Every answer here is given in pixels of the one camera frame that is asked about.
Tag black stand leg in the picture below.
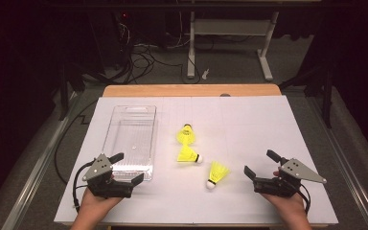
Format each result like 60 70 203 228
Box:
57 61 86 122
279 63 334 128

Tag person's right hand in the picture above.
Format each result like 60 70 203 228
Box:
262 191 308 221

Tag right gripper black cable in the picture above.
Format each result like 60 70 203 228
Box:
295 183 311 215

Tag black floor cable bundle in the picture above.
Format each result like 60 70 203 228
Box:
108 42 202 85

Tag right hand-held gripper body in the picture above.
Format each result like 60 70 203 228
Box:
253 158 328 198

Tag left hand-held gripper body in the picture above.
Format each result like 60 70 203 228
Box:
81 152 134 199

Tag metal floor rail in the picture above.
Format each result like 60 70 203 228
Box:
306 95 368 230
1 94 81 230

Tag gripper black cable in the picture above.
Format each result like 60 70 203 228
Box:
295 183 311 215
72 161 97 214

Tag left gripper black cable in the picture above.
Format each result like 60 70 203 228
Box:
72 161 97 214

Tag white metal desk frame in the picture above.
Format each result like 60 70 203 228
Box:
186 11 281 81

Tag yellow shuttlecock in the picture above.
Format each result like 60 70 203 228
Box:
205 160 231 190
175 124 196 147
176 144 204 165

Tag wooden table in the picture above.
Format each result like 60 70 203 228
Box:
63 84 330 229

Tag dark computer tower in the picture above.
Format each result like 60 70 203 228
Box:
89 11 133 70

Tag person's left hand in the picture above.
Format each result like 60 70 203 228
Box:
79 188 124 219

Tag clear plastic container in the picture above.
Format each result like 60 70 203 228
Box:
102 104 158 182

